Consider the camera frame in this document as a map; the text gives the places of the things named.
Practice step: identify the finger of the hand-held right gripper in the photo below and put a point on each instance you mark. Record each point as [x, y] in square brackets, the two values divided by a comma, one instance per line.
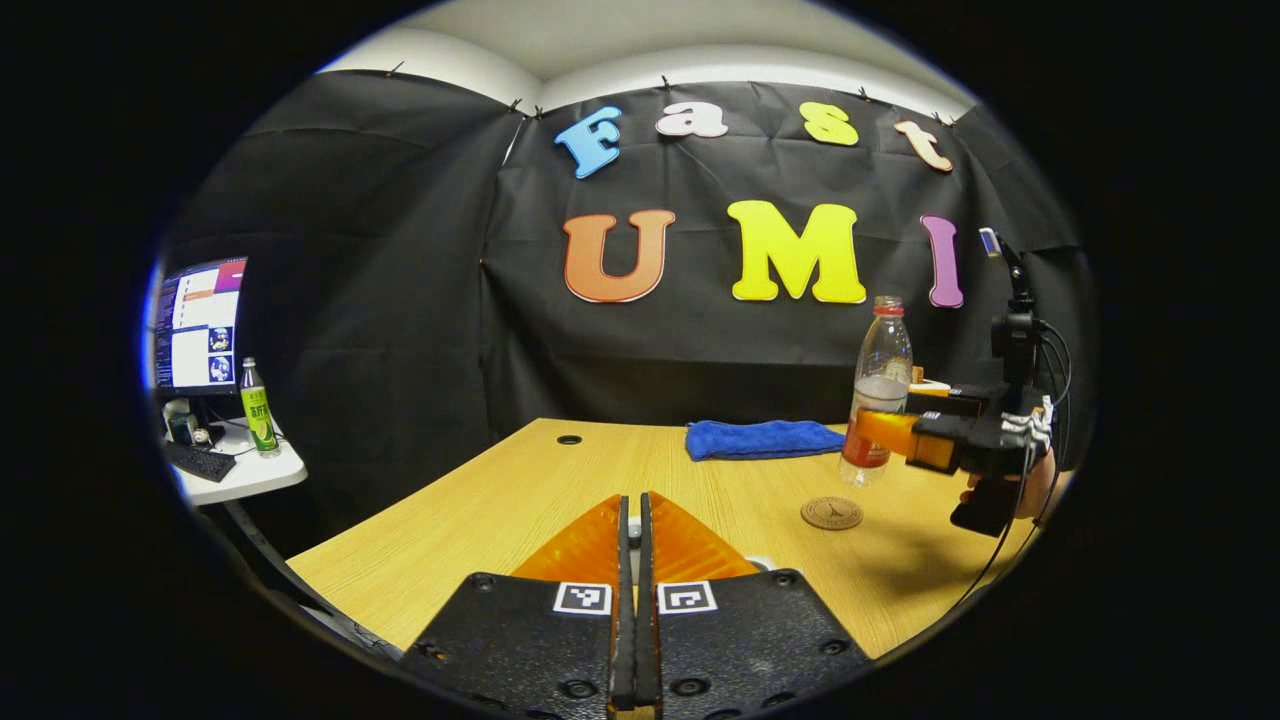
[935, 442]
[955, 404]

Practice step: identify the white teacup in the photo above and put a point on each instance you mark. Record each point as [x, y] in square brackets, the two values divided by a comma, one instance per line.
[760, 564]

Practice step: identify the blue towel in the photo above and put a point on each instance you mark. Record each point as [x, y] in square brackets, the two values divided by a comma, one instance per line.
[760, 440]

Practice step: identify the white side table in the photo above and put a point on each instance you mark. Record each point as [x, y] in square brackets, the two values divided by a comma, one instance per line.
[255, 475]

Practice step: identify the green drink bottle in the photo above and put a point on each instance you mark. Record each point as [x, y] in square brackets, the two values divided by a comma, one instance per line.
[260, 415]

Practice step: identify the black backdrop cloth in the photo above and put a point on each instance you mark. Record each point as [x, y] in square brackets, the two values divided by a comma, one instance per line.
[400, 300]

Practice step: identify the round brown coaster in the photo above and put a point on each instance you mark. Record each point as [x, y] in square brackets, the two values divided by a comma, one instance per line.
[831, 513]

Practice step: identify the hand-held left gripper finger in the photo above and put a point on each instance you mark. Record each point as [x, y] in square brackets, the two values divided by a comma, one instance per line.
[623, 640]
[647, 640]

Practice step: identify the black keyboard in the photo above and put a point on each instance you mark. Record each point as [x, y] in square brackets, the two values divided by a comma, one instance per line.
[200, 462]

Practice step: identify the clear plastic water bottle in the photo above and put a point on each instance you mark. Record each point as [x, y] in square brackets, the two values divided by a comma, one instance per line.
[880, 360]

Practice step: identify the computer monitor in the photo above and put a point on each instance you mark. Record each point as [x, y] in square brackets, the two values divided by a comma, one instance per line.
[200, 330]

